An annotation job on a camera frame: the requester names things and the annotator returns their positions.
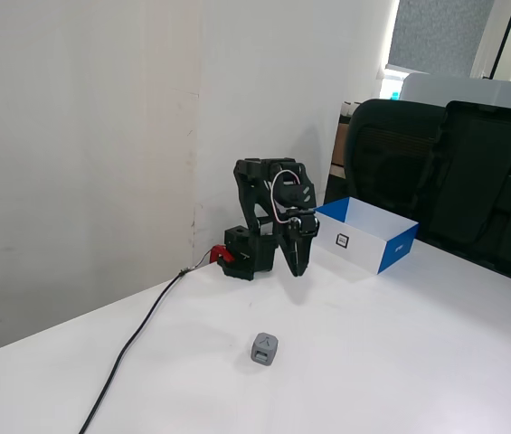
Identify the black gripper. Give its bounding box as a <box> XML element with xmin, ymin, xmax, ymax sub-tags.
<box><xmin>280</xmin><ymin>210</ymin><xmax>321</xmax><ymax>278</ymax></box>

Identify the gray block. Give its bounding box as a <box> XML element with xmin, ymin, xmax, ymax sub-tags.
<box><xmin>250</xmin><ymin>333</ymin><xmax>280</xmax><ymax>366</ymax></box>

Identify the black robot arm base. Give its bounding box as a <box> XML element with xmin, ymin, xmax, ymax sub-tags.
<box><xmin>223</xmin><ymin>224</ymin><xmax>279</xmax><ymax>282</ymax></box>

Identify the blue and white box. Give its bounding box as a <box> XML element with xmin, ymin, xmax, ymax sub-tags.
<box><xmin>313</xmin><ymin>196</ymin><xmax>421</xmax><ymax>276</ymax></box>

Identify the brown cardboard box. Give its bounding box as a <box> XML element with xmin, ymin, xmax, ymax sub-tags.
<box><xmin>330</xmin><ymin>101</ymin><xmax>360</xmax><ymax>180</ymax></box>

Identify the red clamp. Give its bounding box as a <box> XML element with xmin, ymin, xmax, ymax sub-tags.
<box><xmin>209</xmin><ymin>244</ymin><xmax>234</xmax><ymax>264</ymax></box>

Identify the black office chair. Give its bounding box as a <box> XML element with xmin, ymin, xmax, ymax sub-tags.
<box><xmin>344</xmin><ymin>98</ymin><xmax>446</xmax><ymax>236</ymax></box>

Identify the black plastic case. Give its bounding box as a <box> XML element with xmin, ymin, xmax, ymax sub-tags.
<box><xmin>417</xmin><ymin>99</ymin><xmax>511</xmax><ymax>290</ymax></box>

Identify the white plastic panel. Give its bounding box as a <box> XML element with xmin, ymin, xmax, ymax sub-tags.
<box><xmin>399</xmin><ymin>72</ymin><xmax>511</xmax><ymax>113</ymax></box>

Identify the gray window blind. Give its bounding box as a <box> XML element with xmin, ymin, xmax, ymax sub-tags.
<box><xmin>388</xmin><ymin>0</ymin><xmax>495</xmax><ymax>79</ymax></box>

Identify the white servo wire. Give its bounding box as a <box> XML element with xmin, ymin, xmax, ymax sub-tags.
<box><xmin>269</xmin><ymin>170</ymin><xmax>304</xmax><ymax>223</ymax></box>

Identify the black power cable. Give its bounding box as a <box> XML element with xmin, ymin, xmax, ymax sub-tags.
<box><xmin>78</xmin><ymin>252</ymin><xmax>214</xmax><ymax>434</ymax></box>

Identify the dark window frame post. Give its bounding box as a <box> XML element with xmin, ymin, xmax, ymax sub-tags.
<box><xmin>489</xmin><ymin>0</ymin><xmax>511</xmax><ymax>81</ymax></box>

